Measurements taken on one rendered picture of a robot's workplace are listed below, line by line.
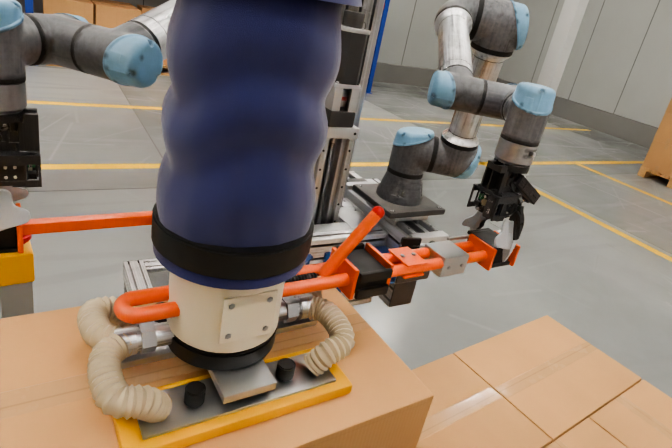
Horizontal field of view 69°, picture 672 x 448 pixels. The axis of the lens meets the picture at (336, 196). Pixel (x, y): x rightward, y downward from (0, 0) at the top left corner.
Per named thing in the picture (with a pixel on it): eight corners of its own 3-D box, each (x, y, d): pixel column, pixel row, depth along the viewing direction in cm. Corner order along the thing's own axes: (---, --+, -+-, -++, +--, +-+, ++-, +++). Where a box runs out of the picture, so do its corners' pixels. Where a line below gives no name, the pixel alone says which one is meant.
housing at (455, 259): (440, 279, 97) (446, 259, 96) (418, 261, 102) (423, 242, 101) (465, 274, 101) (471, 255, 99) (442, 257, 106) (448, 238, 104)
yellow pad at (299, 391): (123, 468, 60) (124, 439, 59) (109, 408, 68) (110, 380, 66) (351, 393, 79) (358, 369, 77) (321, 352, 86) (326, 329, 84)
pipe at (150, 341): (121, 434, 61) (121, 399, 58) (92, 313, 79) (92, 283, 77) (349, 368, 79) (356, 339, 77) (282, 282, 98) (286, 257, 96)
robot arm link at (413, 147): (387, 159, 164) (396, 119, 159) (426, 167, 164) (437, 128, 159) (387, 170, 153) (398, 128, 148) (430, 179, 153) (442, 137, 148)
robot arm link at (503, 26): (423, 160, 164) (476, -11, 134) (467, 169, 164) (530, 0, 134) (424, 179, 154) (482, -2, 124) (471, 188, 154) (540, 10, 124)
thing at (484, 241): (488, 271, 103) (495, 250, 101) (463, 253, 109) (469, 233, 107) (513, 266, 108) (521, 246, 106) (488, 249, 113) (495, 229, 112)
